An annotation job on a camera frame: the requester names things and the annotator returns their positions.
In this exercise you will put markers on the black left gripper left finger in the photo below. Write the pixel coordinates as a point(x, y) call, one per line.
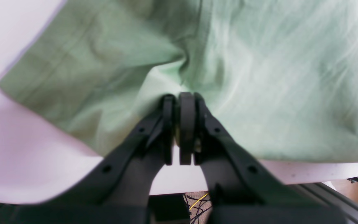
point(117, 190)

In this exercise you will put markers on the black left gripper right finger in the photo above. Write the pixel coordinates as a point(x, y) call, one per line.
point(242, 191)

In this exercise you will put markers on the green polo t-shirt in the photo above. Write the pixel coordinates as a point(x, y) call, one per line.
point(280, 75)

